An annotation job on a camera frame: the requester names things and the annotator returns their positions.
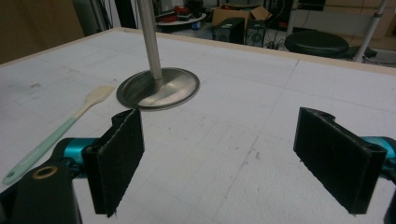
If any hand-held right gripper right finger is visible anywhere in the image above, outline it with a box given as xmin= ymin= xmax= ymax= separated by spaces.
xmin=292 ymin=106 xmax=389 ymax=216

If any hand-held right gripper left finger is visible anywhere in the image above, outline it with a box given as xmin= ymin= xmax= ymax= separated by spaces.
xmin=81 ymin=108 xmax=146 ymax=218

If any wooden spatula with green handle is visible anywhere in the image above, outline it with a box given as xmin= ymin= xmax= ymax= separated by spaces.
xmin=1 ymin=85 xmax=116 ymax=186

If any metal stand with round base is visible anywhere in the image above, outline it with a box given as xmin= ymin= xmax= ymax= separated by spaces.
xmin=116 ymin=0 xmax=201 ymax=112

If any black round stool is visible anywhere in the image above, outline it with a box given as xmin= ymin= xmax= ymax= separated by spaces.
xmin=284 ymin=30 xmax=349 ymax=59

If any white metal pole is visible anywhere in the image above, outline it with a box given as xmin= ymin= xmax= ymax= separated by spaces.
xmin=353 ymin=0 xmax=389 ymax=63

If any black computer tower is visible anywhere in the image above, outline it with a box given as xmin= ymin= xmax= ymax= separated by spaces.
xmin=245 ymin=20 xmax=267 ymax=49
xmin=212 ymin=17 xmax=246 ymax=45

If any round white table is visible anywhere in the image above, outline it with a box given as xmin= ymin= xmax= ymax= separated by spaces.
xmin=155 ymin=12 xmax=207 ymax=27

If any brown curtain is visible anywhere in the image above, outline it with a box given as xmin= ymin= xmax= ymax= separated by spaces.
xmin=0 ymin=0 xmax=86 ymax=65

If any cardboard box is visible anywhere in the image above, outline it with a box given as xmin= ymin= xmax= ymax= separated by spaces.
xmin=211 ymin=5 xmax=273 ymax=30

